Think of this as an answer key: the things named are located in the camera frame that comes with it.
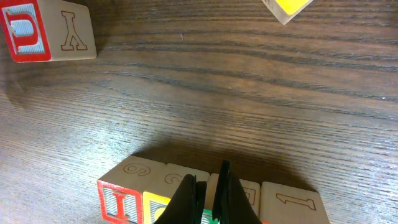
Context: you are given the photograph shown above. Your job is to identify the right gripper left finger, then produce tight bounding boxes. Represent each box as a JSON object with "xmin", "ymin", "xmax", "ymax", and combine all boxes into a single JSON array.
[{"xmin": 155, "ymin": 174, "xmax": 207, "ymax": 224}]

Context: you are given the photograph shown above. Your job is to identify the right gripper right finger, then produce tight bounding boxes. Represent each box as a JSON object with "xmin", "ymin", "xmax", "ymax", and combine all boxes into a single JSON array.
[{"xmin": 212, "ymin": 160, "xmax": 262, "ymax": 224}]

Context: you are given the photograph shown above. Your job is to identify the green R block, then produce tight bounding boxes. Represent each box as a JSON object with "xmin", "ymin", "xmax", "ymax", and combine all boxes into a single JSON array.
[{"xmin": 201, "ymin": 173, "xmax": 261, "ymax": 224}]

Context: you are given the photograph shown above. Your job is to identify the yellow C block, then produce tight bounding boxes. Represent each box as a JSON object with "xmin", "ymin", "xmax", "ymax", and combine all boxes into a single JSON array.
[{"xmin": 143, "ymin": 163, "xmax": 210, "ymax": 224}]

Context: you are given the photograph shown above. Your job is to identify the red A block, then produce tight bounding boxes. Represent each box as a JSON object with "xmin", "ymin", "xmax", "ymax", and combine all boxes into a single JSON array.
[{"xmin": 259, "ymin": 182, "xmax": 330, "ymax": 224}]

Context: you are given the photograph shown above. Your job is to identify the red I block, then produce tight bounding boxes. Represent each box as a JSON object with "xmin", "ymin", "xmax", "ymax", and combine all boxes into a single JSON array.
[{"xmin": 97, "ymin": 156, "xmax": 165, "ymax": 224}]

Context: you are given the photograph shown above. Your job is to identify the yellow block centre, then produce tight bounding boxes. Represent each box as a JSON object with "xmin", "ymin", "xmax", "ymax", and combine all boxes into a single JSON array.
[{"xmin": 262, "ymin": 0, "xmax": 313, "ymax": 25}]

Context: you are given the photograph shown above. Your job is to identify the red U block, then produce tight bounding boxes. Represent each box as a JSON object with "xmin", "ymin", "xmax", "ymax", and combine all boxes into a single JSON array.
[{"xmin": 1, "ymin": 0, "xmax": 97, "ymax": 63}]

